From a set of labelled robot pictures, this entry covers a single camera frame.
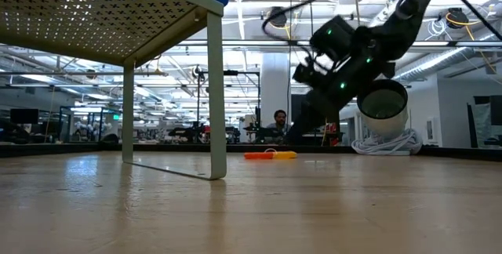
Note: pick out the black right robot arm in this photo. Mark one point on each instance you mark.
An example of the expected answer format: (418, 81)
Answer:
(392, 38)

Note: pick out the pale green perforated metal shelf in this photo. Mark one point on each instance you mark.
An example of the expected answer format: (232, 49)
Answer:
(98, 19)

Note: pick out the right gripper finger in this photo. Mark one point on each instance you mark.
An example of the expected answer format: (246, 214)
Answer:
(304, 126)

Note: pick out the orange coil wristband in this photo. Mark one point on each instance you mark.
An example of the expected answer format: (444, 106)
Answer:
(259, 155)

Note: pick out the background black rig frame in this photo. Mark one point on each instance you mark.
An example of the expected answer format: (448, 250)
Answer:
(229, 73)

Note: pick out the person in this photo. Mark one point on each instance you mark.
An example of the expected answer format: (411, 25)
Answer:
(279, 122)

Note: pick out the black aluminium table frame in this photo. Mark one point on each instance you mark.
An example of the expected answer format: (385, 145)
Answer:
(59, 149)

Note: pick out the background black robot arm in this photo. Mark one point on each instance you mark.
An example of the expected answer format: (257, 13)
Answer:
(188, 132)
(263, 132)

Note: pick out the small black monitor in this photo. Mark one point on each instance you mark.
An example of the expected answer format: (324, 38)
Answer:
(24, 116)

